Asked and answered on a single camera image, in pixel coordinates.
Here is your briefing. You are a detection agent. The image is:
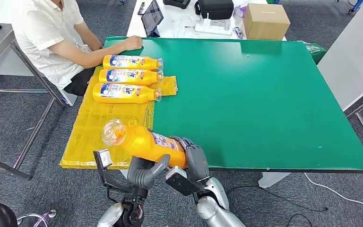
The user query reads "purple plastic packet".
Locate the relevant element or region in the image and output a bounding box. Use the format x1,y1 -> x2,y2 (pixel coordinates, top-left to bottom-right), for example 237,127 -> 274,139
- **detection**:
233,3 -> 248,18

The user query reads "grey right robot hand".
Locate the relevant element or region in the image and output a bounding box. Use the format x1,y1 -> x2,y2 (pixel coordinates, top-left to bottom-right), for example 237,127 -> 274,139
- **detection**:
170,136 -> 211,184

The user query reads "black carry bag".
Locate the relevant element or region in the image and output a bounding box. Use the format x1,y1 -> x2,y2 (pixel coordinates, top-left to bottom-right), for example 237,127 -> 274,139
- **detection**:
194,0 -> 234,20

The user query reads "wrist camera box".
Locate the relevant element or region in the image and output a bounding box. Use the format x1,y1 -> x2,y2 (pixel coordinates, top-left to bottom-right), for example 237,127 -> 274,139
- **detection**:
165,166 -> 202,197
93,148 -> 130,193

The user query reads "black floor cable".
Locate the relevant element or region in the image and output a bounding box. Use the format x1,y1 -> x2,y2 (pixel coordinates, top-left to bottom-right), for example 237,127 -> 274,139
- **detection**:
226,185 -> 328,227

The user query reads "person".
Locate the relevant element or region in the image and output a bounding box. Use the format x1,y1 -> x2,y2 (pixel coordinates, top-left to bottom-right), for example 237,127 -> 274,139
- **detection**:
10,0 -> 144,97

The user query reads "person's right hand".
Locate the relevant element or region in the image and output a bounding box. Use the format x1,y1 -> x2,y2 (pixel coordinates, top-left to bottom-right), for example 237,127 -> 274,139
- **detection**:
123,35 -> 144,52

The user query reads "dark tablet on stand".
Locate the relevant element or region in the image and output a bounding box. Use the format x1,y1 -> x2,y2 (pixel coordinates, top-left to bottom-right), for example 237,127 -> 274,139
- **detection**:
140,0 -> 164,38

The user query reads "orange detergent bottle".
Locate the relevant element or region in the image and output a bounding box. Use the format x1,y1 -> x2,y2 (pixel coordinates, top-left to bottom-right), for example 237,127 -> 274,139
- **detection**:
98,69 -> 164,87
92,82 -> 163,105
102,54 -> 164,71
101,118 -> 189,170

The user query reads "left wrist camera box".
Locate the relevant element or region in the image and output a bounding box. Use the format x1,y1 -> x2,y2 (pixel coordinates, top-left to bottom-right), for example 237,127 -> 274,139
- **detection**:
93,148 -> 130,193

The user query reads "white floor cable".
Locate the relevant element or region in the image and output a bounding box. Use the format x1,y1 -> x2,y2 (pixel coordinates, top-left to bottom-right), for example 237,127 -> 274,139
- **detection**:
303,173 -> 363,208

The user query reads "white table leg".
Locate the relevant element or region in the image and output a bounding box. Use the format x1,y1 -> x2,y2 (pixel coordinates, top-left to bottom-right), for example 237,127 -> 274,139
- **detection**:
258,172 -> 292,189

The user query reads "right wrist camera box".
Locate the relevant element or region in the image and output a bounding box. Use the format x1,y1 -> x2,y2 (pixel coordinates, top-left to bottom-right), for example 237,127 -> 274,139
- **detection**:
165,166 -> 202,197

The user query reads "yellow taped cardboard mat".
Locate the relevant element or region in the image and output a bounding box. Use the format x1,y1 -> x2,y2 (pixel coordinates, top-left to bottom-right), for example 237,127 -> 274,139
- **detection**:
59,66 -> 178,171

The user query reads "blue metal rack frame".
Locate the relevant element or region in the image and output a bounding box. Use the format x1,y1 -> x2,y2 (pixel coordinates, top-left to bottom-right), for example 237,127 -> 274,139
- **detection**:
348,0 -> 363,15

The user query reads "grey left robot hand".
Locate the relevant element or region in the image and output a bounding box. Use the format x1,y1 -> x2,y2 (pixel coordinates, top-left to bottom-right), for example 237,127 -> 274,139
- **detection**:
126,153 -> 171,190

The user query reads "black plastic tray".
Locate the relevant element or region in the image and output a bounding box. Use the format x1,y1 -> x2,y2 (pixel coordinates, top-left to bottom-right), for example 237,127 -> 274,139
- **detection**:
163,0 -> 191,9

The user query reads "chrome ring holder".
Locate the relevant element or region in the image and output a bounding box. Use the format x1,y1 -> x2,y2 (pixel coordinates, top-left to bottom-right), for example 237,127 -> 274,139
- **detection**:
16,209 -> 57,227

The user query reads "brown cardboard box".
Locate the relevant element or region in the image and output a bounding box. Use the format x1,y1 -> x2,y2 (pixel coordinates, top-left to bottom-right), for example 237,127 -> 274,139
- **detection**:
243,3 -> 291,41

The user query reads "white power strip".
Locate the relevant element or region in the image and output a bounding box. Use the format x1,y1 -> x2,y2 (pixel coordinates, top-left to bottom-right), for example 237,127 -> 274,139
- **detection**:
194,18 -> 233,36

